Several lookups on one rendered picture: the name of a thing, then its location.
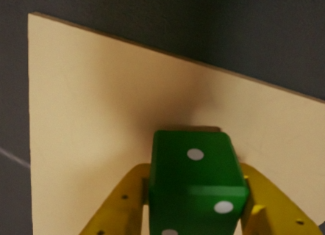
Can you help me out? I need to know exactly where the beige flat mat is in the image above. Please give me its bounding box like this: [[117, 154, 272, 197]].
[[29, 12, 325, 235]]

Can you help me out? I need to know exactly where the green die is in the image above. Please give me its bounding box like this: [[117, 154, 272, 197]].
[[149, 130, 250, 235]]

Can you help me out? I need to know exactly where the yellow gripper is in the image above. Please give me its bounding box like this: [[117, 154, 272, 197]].
[[79, 162, 323, 235]]

